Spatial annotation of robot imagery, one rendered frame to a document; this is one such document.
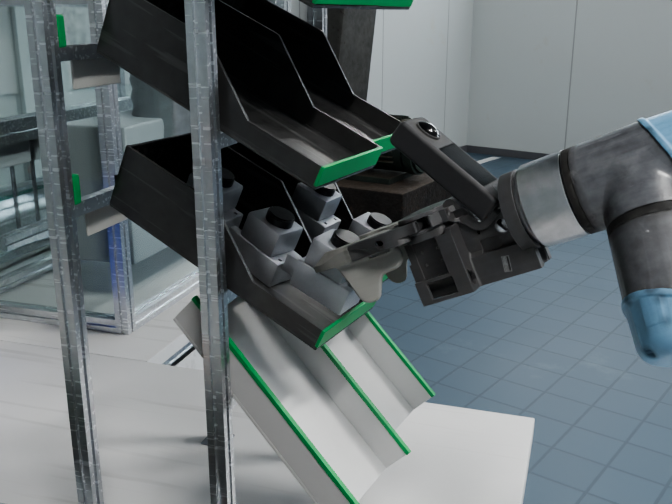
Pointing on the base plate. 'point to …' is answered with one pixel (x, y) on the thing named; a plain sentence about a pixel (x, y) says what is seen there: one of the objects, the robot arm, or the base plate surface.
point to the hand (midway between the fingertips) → (336, 251)
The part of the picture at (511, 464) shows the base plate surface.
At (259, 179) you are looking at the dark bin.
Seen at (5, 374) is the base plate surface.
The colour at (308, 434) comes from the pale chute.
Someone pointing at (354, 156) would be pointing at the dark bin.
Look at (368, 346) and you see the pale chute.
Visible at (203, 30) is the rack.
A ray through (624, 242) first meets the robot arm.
